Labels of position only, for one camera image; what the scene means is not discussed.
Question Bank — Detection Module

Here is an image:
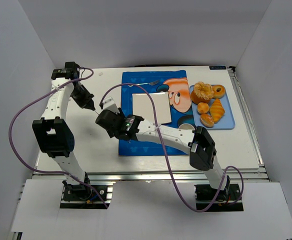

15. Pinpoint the purple cable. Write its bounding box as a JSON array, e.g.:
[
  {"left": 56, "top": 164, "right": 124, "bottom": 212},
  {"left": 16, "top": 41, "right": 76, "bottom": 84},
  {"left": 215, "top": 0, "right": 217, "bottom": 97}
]
[
  {"left": 99, "top": 82, "right": 245, "bottom": 213},
  {"left": 8, "top": 66, "right": 109, "bottom": 209}
]

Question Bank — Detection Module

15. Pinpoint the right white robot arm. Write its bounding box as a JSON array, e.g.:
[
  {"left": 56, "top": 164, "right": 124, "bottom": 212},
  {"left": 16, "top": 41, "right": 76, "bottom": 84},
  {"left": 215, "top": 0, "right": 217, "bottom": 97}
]
[{"left": 95, "top": 97, "right": 230, "bottom": 193}]

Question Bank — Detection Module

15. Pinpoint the blue cartoon placemat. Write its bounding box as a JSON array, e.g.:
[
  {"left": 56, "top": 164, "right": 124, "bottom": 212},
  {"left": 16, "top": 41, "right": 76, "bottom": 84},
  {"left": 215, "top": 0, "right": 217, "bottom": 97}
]
[{"left": 117, "top": 70, "right": 201, "bottom": 158}]

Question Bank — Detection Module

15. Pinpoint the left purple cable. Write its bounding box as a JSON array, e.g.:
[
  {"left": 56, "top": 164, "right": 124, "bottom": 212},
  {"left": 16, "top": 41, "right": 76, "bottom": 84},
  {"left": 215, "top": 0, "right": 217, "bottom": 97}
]
[{"left": 8, "top": 66, "right": 109, "bottom": 209}]

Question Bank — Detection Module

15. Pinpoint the silver fork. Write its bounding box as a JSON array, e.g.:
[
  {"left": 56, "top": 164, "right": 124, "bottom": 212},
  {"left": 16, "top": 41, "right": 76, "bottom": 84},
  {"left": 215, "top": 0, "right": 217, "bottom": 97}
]
[{"left": 128, "top": 80, "right": 160, "bottom": 87}]

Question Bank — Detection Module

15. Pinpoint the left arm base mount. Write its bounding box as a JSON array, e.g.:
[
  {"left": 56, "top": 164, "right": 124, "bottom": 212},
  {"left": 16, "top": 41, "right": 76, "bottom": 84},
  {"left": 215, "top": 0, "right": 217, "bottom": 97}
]
[{"left": 59, "top": 180, "right": 110, "bottom": 210}]

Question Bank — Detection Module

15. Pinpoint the golden croissant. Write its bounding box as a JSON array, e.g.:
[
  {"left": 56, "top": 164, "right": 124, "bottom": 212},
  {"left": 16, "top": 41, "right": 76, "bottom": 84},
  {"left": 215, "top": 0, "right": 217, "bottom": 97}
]
[{"left": 209, "top": 99, "right": 225, "bottom": 124}]

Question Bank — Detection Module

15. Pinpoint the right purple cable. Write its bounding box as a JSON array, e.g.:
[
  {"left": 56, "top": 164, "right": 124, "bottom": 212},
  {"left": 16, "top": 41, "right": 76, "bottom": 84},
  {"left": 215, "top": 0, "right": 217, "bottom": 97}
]
[{"left": 99, "top": 82, "right": 245, "bottom": 213}]

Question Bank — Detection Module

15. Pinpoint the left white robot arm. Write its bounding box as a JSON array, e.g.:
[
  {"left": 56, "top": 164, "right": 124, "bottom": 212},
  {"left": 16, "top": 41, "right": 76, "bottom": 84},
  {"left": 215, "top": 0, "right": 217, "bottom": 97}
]
[{"left": 32, "top": 61, "right": 96, "bottom": 190}]

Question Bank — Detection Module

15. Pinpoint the small round bun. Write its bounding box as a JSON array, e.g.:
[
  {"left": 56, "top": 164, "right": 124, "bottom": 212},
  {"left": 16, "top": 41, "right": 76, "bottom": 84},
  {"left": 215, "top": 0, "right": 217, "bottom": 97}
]
[{"left": 197, "top": 102, "right": 210, "bottom": 115}]

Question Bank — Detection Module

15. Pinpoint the light blue tray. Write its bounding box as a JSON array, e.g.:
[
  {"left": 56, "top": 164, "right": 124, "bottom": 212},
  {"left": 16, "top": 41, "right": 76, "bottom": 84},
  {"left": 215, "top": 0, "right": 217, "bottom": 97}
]
[{"left": 189, "top": 81, "right": 236, "bottom": 130}]

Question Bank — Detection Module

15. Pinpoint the large swirl bun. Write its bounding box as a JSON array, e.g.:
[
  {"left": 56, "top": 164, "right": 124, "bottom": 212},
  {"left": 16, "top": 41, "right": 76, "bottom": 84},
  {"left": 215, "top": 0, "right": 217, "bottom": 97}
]
[{"left": 190, "top": 81, "right": 214, "bottom": 105}]

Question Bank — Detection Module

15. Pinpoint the jam filled bun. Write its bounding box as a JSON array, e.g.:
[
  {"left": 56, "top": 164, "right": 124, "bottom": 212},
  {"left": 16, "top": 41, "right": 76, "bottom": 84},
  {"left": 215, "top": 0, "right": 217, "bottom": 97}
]
[{"left": 200, "top": 113, "right": 215, "bottom": 128}]

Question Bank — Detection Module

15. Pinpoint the white square plate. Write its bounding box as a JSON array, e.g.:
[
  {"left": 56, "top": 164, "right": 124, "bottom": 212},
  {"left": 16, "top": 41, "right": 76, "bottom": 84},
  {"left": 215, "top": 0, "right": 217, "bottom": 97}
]
[{"left": 132, "top": 92, "right": 172, "bottom": 124}]

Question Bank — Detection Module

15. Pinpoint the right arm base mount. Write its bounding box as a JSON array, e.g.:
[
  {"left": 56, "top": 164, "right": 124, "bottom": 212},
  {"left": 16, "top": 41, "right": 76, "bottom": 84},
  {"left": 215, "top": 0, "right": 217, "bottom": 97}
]
[{"left": 194, "top": 183, "right": 244, "bottom": 213}]

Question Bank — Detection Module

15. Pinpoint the glazed ring donut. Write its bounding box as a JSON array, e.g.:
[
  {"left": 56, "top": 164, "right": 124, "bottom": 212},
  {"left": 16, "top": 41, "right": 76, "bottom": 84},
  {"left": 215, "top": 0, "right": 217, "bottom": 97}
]
[{"left": 212, "top": 84, "right": 226, "bottom": 99}]

